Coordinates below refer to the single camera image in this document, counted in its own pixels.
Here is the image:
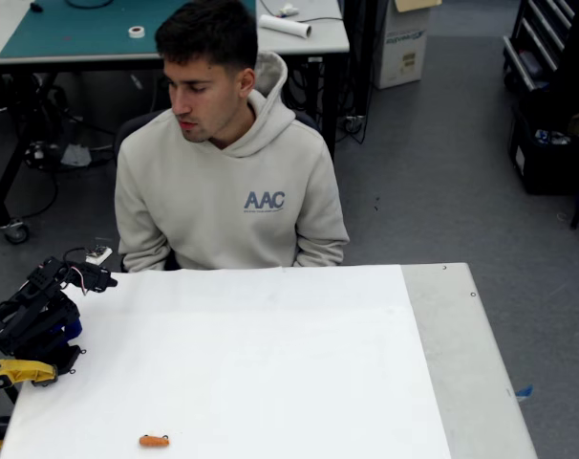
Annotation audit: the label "black caster wheel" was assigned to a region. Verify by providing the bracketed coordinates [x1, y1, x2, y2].
[2, 219, 32, 246]

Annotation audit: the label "white cloth on floor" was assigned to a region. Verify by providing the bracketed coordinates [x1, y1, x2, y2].
[59, 142, 92, 168]

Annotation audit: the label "man in beige hoodie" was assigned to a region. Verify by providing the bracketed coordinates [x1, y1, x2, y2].
[114, 0, 351, 273]

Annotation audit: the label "large white paper sheet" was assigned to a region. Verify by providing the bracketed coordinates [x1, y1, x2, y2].
[0, 264, 453, 459]

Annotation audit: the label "green cutting mat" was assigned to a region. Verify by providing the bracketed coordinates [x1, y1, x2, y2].
[0, 0, 257, 59]

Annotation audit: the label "white paper roll tube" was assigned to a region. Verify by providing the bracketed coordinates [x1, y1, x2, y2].
[258, 13, 313, 38]

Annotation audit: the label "grey work table black legs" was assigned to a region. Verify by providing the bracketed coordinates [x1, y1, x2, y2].
[0, 0, 351, 243]

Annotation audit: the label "white cardboard box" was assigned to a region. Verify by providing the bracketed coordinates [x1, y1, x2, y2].
[373, 0, 432, 90]

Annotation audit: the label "black storage bin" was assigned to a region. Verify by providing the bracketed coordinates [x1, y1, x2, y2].
[507, 102, 579, 195]

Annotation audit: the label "black drawer tool cabinet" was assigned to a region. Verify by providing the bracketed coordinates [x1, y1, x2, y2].
[503, 0, 579, 93]

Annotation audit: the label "white red wire bundle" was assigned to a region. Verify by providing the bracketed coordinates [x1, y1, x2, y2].
[68, 266, 89, 296]

